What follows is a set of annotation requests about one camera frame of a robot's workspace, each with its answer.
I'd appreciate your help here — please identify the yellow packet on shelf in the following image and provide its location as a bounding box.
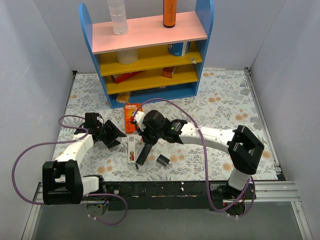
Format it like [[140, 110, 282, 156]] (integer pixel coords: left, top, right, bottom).
[[116, 92, 131, 104]]

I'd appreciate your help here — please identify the aluminium frame rail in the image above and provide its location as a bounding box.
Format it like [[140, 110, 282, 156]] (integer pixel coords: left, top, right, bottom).
[[30, 181, 312, 240]]

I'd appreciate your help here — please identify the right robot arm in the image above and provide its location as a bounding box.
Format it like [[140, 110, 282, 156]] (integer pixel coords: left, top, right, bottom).
[[132, 110, 265, 199]]

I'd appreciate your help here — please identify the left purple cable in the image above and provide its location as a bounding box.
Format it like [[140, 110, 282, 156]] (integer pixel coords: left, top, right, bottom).
[[11, 114, 128, 225]]

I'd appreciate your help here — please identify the blue white can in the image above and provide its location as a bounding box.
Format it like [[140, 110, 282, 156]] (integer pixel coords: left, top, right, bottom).
[[167, 41, 191, 57]]

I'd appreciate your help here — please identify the black battery cover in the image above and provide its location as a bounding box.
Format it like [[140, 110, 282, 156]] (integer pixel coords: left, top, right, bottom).
[[156, 154, 170, 167]]

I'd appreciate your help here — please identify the purple cable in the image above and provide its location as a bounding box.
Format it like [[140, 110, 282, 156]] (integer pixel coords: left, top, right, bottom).
[[132, 97, 257, 218], [11, 114, 128, 225]]

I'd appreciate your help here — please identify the orange box on shelf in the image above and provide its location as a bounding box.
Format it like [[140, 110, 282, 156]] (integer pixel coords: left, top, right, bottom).
[[162, 66, 177, 79]]

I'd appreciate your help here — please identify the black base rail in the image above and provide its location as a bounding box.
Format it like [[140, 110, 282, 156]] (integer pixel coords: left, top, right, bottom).
[[74, 174, 286, 213]]

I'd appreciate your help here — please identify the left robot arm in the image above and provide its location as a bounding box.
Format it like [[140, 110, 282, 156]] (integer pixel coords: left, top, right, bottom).
[[42, 112, 127, 205]]

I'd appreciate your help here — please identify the floral table mat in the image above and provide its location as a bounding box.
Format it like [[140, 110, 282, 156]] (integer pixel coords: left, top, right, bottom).
[[53, 71, 277, 183]]

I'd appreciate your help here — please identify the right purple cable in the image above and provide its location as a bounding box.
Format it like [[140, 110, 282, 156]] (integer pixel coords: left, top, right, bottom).
[[132, 97, 257, 218]]

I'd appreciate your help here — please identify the blue shelf unit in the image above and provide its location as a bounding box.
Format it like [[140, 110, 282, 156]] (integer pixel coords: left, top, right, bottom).
[[78, 0, 214, 109]]

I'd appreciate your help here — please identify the orange razor box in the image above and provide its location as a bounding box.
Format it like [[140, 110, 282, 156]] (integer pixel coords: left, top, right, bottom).
[[124, 103, 142, 134]]

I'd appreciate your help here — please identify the orange cologne bottle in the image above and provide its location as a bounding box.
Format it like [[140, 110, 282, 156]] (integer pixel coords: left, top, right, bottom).
[[163, 0, 177, 28]]

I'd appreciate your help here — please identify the red box on shelf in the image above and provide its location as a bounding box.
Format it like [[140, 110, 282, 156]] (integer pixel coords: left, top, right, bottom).
[[110, 70, 144, 84]]

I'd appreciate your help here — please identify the white cup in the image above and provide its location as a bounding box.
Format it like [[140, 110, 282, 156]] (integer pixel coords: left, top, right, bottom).
[[116, 48, 139, 65]]

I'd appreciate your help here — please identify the black remote control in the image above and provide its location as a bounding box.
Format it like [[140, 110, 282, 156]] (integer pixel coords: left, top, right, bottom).
[[136, 144, 153, 166]]

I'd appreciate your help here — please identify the clear plastic bottle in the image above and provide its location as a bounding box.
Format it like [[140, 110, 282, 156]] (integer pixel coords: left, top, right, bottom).
[[107, 0, 129, 35]]

